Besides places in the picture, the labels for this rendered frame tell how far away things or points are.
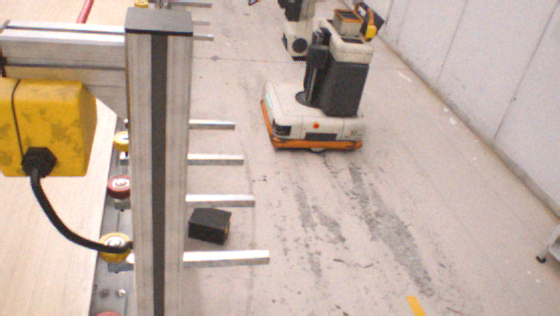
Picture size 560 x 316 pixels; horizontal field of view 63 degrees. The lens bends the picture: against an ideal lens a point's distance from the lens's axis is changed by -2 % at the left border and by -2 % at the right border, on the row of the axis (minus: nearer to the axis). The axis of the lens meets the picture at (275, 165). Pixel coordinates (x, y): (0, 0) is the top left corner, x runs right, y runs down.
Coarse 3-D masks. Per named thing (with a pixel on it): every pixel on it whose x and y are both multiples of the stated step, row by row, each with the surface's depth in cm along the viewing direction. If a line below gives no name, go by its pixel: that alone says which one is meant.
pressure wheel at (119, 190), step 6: (108, 180) 138; (114, 180) 139; (120, 180) 139; (126, 180) 140; (108, 186) 136; (114, 186) 136; (120, 186) 137; (126, 186) 137; (108, 192) 137; (114, 192) 135; (120, 192) 135; (126, 192) 136; (120, 198) 137; (120, 210) 144
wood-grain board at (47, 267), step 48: (0, 0) 248; (48, 0) 259; (96, 0) 269; (96, 144) 153; (0, 192) 128; (48, 192) 131; (96, 192) 134; (0, 240) 114; (48, 240) 117; (96, 240) 119; (0, 288) 103; (48, 288) 105
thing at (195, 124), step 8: (192, 120) 188; (200, 120) 189; (208, 120) 190; (216, 120) 191; (224, 120) 192; (232, 120) 193; (192, 128) 188; (200, 128) 189; (208, 128) 190; (216, 128) 190; (224, 128) 191; (232, 128) 192
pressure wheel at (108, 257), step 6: (108, 234) 120; (114, 234) 121; (120, 234) 121; (102, 240) 118; (108, 240) 119; (114, 240) 118; (120, 240) 120; (126, 240) 120; (102, 252) 116; (126, 252) 118; (102, 258) 117; (108, 258) 116; (114, 258) 116; (120, 258) 117
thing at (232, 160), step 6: (120, 156) 162; (192, 156) 168; (198, 156) 168; (204, 156) 169; (210, 156) 169; (216, 156) 170; (222, 156) 170; (228, 156) 171; (234, 156) 172; (240, 156) 172; (120, 162) 161; (126, 162) 162; (192, 162) 167; (198, 162) 168; (204, 162) 169; (210, 162) 169; (216, 162) 170; (222, 162) 170; (228, 162) 171; (234, 162) 171; (240, 162) 172
